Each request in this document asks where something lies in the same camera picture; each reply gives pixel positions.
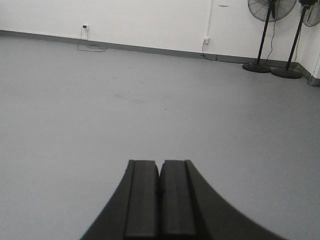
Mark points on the black pedestal fan right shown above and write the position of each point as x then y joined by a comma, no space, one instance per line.
310,16

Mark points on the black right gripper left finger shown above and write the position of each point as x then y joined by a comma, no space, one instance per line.
131,213

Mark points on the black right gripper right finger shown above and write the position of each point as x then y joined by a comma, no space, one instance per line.
190,209

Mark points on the wall charger with cable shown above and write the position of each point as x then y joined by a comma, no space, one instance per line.
84,36

